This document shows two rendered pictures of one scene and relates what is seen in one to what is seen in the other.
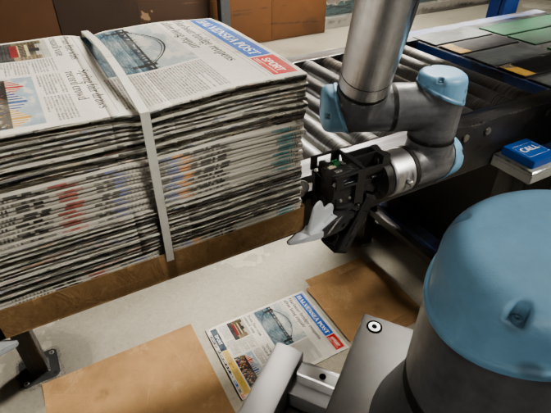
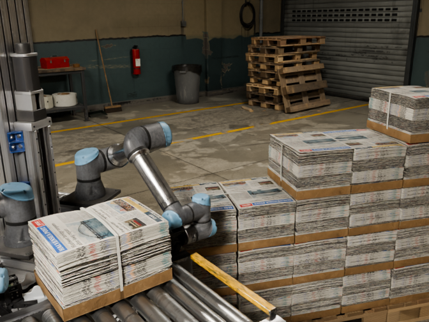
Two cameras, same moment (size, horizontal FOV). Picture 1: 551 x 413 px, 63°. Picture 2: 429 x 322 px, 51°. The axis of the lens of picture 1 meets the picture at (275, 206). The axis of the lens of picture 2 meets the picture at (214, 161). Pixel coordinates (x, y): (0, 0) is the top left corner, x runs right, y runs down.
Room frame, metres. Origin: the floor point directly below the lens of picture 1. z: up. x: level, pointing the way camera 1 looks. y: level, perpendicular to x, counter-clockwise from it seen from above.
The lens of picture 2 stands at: (1.91, 0.39, 1.66)
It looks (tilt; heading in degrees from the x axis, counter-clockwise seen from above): 18 degrees down; 172
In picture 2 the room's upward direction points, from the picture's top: 1 degrees counter-clockwise
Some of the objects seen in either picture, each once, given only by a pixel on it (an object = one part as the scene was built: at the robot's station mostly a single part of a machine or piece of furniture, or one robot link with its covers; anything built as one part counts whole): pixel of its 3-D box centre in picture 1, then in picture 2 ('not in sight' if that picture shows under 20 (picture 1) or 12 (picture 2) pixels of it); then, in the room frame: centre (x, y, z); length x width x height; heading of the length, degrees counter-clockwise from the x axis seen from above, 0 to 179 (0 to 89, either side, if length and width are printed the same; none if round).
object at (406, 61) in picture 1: (435, 78); not in sight; (1.16, -0.42, 0.77); 0.47 x 0.05 x 0.05; 29
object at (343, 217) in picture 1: (332, 216); not in sight; (0.53, -0.09, 0.80); 0.09 x 0.05 x 0.02; 146
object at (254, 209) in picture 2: not in sight; (278, 259); (-0.18, 1.02, 0.42); 1.17 x 0.39 x 0.83; 97
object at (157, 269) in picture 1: (138, 203); (103, 275); (0.52, 0.20, 0.83); 0.28 x 0.06 x 0.04; 29
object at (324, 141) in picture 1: (287, 114); not in sight; (0.94, -0.03, 0.77); 0.47 x 0.05 x 0.05; 29
